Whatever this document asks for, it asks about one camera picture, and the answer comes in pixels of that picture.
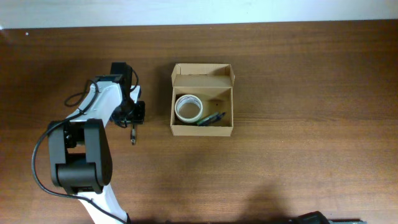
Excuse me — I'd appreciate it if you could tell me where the black pen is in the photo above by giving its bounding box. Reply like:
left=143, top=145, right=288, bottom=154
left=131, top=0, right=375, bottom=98
left=130, top=124, right=136, bottom=146

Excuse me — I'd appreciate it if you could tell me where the white masking tape roll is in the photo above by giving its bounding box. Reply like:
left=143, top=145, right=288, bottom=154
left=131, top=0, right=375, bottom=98
left=174, top=95, right=203, bottom=123

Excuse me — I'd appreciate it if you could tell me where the black and white marker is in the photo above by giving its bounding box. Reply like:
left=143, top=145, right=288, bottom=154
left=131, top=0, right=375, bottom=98
left=196, top=112, right=219, bottom=126

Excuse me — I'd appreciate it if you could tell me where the blue pen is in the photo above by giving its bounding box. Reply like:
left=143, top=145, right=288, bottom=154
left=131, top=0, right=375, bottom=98
left=202, top=112, right=226, bottom=126

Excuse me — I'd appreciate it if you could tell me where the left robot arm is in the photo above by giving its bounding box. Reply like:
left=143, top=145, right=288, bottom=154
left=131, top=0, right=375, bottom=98
left=45, top=62, right=145, bottom=223

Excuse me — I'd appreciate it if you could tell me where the open cardboard box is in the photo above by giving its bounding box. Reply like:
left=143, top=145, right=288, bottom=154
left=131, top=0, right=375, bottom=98
left=170, top=63, right=235, bottom=136

